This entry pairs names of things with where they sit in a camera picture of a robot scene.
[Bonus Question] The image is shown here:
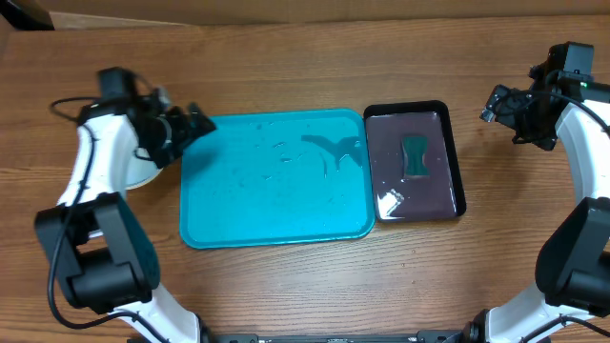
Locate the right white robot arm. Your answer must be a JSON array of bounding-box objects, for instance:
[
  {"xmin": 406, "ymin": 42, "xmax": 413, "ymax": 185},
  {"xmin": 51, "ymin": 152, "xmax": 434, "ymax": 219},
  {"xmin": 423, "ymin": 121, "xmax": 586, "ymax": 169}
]
[{"xmin": 450, "ymin": 42, "xmax": 609, "ymax": 342}]

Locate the black rectangular tray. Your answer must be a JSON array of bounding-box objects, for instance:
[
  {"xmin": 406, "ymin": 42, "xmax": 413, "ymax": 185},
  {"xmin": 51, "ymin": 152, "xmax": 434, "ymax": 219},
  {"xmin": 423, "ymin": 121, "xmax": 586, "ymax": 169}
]
[{"xmin": 363, "ymin": 100, "xmax": 466, "ymax": 222}]

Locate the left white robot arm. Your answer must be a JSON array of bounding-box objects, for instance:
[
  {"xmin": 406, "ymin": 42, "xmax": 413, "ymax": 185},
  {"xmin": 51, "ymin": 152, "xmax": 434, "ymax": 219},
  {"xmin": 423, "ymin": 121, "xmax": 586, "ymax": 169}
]
[{"xmin": 34, "ymin": 67, "xmax": 216, "ymax": 342}]

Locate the teal plastic tray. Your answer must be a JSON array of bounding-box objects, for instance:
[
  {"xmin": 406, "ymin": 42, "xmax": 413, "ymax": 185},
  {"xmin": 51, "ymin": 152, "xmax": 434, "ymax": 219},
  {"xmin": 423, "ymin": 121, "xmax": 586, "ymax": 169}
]
[{"xmin": 179, "ymin": 109, "xmax": 376, "ymax": 250}]

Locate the light blue plate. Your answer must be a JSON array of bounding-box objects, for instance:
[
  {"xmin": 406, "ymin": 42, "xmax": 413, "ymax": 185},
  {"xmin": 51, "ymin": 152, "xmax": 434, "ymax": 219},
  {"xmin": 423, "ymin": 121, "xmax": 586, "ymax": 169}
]
[{"xmin": 126, "ymin": 158, "xmax": 162, "ymax": 190}]

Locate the green sponge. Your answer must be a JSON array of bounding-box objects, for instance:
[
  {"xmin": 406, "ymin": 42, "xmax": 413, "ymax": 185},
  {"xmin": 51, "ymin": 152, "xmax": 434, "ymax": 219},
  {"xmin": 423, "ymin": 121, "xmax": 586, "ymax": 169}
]
[{"xmin": 402, "ymin": 135, "xmax": 429, "ymax": 177}]

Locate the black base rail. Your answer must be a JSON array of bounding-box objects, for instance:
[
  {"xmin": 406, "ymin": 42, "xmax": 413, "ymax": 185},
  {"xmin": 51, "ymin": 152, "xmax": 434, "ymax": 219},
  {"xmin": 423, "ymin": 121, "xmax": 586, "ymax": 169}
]
[{"xmin": 202, "ymin": 330, "xmax": 466, "ymax": 343}]

